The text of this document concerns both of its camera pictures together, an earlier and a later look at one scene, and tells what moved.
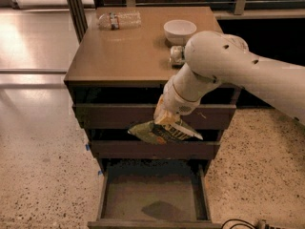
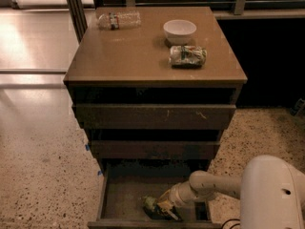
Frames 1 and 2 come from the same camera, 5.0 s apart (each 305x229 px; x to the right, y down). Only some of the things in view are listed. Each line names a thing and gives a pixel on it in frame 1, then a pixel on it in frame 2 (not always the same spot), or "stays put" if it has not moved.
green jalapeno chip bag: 160,134 to 154,210
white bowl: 177,31 stays put
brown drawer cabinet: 116,81 stays put
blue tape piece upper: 88,146 stays put
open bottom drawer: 154,194 stays put
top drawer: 122,116 stays put
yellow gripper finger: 160,107 to 165,197
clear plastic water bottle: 119,20 stays put
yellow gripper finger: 162,115 to 167,206
